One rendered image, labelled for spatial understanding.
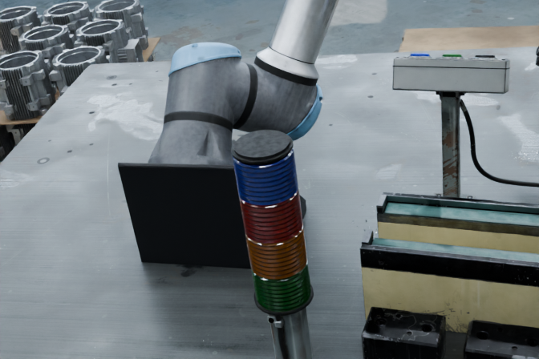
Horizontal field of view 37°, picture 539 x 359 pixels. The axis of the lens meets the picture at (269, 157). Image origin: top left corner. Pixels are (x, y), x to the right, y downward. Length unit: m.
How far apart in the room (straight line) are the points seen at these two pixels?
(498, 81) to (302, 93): 0.34
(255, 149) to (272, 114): 0.61
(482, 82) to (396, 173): 0.32
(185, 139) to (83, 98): 0.76
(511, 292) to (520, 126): 0.61
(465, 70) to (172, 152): 0.47
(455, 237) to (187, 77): 0.50
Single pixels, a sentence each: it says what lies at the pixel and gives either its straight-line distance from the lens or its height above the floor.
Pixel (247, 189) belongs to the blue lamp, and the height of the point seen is 1.18.
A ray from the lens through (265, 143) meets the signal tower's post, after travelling 0.78.
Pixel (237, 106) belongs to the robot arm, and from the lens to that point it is 1.35.
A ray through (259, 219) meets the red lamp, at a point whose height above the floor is 1.15.
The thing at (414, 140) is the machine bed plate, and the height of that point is 0.80.
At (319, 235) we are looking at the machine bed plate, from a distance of 1.36.
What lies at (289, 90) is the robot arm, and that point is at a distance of 1.38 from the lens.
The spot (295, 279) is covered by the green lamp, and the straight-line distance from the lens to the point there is 0.84.
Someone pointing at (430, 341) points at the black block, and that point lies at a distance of 1.07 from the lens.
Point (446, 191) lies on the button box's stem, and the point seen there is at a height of 0.84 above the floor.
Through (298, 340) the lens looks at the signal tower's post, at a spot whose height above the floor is 0.98.
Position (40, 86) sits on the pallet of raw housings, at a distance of 3.07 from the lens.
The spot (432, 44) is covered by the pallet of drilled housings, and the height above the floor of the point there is 0.15.
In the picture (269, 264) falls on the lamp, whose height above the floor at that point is 1.09.
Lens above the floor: 1.59
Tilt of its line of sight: 29 degrees down
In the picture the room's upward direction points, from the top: 8 degrees counter-clockwise
